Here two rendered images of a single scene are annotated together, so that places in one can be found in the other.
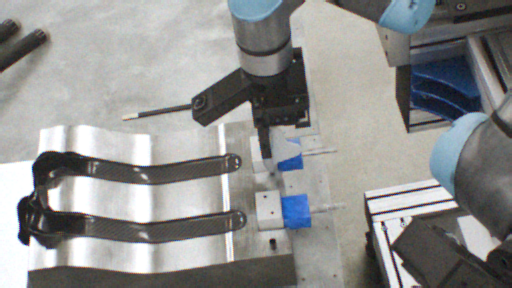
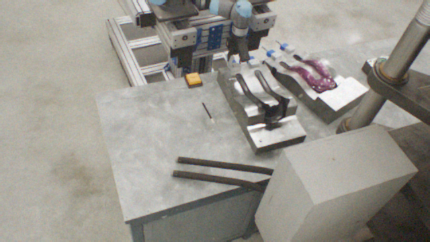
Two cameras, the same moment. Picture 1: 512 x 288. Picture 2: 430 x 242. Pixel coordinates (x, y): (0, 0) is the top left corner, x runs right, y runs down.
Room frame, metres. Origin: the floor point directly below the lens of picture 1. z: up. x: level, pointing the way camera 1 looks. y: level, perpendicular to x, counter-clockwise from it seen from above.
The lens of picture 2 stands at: (1.68, 1.19, 2.20)
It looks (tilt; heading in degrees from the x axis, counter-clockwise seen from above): 50 degrees down; 238
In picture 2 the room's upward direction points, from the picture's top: 10 degrees clockwise
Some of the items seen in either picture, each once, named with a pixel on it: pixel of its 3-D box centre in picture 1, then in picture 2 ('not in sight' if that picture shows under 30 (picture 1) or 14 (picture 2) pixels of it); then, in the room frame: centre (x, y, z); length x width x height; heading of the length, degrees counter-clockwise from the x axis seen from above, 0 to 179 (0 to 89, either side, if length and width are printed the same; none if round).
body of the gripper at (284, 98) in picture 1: (275, 88); (236, 41); (0.87, -0.04, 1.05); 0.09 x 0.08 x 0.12; 87
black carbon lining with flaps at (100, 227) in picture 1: (127, 195); (262, 91); (0.83, 0.20, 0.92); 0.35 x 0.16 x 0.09; 87
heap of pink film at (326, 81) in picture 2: not in sight; (313, 72); (0.49, 0.15, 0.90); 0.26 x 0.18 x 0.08; 104
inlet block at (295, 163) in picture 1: (294, 154); (231, 62); (0.87, -0.06, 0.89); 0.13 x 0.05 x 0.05; 87
